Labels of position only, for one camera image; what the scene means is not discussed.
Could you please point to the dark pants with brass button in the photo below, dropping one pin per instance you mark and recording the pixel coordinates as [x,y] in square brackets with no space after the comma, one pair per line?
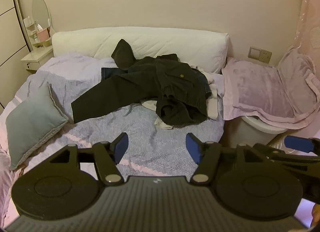
[172,79]

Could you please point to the white garment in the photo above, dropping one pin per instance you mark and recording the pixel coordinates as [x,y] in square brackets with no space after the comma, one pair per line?
[212,107]

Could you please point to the pink lace curtain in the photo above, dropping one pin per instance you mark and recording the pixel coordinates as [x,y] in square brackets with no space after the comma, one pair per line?
[310,21]

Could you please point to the cream wardrobe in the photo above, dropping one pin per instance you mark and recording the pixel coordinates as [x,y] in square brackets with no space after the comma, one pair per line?
[7,46]

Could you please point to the white plastic bin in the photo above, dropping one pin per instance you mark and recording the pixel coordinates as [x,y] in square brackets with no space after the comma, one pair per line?
[255,132]

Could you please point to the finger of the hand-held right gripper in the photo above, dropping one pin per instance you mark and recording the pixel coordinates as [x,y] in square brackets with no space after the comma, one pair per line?
[297,143]
[295,162]

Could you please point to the white padded headboard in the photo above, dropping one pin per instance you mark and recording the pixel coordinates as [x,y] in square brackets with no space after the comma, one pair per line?
[162,39]

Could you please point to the white shelf organiser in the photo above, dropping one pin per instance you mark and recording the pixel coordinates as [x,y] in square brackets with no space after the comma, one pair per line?
[30,29]

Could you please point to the bed with lavender pink bedspread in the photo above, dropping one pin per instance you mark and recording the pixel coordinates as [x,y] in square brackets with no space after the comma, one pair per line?
[150,127]

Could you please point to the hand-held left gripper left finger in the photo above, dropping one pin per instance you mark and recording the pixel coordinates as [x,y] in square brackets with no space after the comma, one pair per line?
[121,148]

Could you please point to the blue denim garment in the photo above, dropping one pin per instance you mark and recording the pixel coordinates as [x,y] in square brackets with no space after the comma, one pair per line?
[207,85]

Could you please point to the pink tissue box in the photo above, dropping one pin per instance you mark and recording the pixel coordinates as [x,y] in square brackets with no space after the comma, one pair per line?
[42,34]

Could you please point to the wall power socket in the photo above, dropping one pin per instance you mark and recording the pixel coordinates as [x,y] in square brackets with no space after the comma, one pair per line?
[266,56]

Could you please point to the grey pillow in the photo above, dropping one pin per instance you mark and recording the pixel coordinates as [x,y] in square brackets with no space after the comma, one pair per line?
[32,124]

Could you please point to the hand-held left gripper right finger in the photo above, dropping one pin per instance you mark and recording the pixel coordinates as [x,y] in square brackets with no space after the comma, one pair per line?
[193,149]

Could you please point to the pink fleece cloth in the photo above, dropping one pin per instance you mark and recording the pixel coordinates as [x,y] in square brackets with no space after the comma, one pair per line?
[262,89]

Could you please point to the white dressing table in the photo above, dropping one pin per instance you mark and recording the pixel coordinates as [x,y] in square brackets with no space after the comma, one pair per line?
[35,56]

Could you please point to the wall light switch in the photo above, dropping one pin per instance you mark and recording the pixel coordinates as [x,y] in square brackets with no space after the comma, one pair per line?
[254,52]

